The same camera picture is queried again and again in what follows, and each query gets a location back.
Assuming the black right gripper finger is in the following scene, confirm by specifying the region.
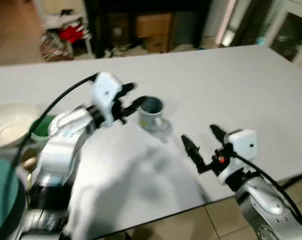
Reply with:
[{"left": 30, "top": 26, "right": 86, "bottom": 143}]
[
  {"left": 209, "top": 124, "right": 228, "bottom": 147},
  {"left": 181, "top": 134, "right": 208, "bottom": 174}
]

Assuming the grey mug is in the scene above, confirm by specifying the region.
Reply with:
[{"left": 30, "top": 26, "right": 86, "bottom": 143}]
[{"left": 138, "top": 96, "right": 166, "bottom": 132}]

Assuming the small cardboard box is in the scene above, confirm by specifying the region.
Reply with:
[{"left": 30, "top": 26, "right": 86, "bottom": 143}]
[{"left": 143, "top": 36, "right": 172, "bottom": 54}]

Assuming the dark brown cardboard box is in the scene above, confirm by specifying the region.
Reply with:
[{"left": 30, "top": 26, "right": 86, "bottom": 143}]
[{"left": 107, "top": 12, "right": 132, "bottom": 47}]

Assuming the large light cardboard box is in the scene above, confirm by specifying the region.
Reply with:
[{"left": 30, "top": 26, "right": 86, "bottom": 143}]
[{"left": 136, "top": 13, "right": 174, "bottom": 39}]

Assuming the black desk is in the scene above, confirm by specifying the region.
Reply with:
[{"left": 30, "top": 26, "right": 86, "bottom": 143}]
[{"left": 83, "top": 0, "right": 212, "bottom": 58}]

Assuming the red cloth item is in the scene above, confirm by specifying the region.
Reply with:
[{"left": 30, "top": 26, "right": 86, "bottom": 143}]
[{"left": 58, "top": 24, "right": 85, "bottom": 44}]

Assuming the green bowl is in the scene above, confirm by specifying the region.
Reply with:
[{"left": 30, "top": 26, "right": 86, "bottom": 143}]
[{"left": 30, "top": 115, "right": 58, "bottom": 146}]

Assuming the patterned bag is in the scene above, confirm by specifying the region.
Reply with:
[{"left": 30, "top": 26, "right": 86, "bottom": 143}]
[{"left": 39, "top": 31, "right": 74, "bottom": 62}]

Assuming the white cart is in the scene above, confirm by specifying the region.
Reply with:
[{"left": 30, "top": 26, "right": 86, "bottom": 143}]
[{"left": 33, "top": 0, "right": 94, "bottom": 58}]

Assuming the gold spoon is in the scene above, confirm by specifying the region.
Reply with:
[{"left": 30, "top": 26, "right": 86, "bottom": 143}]
[{"left": 20, "top": 154, "right": 39, "bottom": 188}]

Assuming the pink shiny pole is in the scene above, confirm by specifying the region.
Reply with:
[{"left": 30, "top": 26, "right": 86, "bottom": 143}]
[{"left": 215, "top": 0, "right": 238, "bottom": 48}]

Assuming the white bowl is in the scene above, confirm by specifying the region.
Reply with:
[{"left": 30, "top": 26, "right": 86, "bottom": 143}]
[{"left": 0, "top": 102, "right": 40, "bottom": 150}]

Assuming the white glass door cabinet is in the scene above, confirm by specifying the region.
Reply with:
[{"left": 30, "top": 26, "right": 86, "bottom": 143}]
[{"left": 263, "top": 0, "right": 302, "bottom": 72}]

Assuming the teal plate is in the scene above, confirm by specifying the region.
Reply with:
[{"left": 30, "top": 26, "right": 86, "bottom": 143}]
[{"left": 0, "top": 156, "right": 28, "bottom": 240}]

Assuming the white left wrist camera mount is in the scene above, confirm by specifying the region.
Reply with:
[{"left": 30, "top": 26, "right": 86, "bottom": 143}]
[{"left": 91, "top": 72, "right": 123, "bottom": 127}]

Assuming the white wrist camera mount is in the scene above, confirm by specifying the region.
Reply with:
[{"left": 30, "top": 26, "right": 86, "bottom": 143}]
[
  {"left": 91, "top": 72, "right": 123, "bottom": 127},
  {"left": 218, "top": 129, "right": 258, "bottom": 185}
]

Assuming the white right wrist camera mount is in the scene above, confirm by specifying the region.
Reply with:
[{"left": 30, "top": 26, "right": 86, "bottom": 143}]
[{"left": 218, "top": 129, "right": 258, "bottom": 185}]

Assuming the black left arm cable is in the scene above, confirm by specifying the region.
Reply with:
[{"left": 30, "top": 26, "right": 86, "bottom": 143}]
[{"left": 3, "top": 73, "right": 100, "bottom": 201}]

